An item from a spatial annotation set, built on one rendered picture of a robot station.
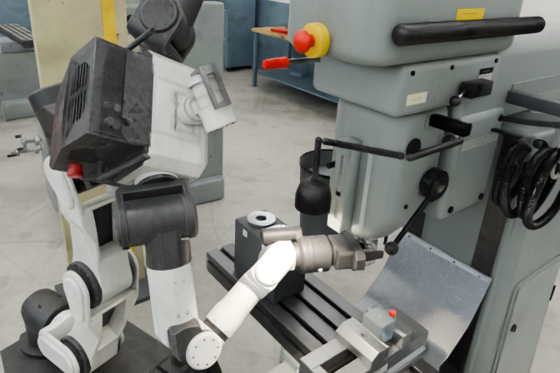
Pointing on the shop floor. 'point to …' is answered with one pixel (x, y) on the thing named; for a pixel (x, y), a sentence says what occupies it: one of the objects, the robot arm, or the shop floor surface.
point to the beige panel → (76, 34)
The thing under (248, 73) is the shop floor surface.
